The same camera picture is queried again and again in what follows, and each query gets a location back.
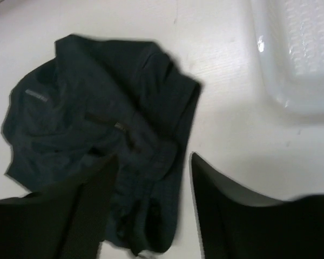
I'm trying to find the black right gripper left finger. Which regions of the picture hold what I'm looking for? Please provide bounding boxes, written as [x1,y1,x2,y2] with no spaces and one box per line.
[0,156,118,258]

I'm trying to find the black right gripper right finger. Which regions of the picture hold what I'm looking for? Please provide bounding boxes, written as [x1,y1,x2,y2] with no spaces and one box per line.
[191,153,324,258]

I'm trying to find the dark navy shorts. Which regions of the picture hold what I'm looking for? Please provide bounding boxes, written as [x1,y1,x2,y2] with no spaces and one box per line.
[3,35,201,255]

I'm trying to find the white perforated plastic basket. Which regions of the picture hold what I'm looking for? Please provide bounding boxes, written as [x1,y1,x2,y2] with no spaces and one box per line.
[251,1,324,115]

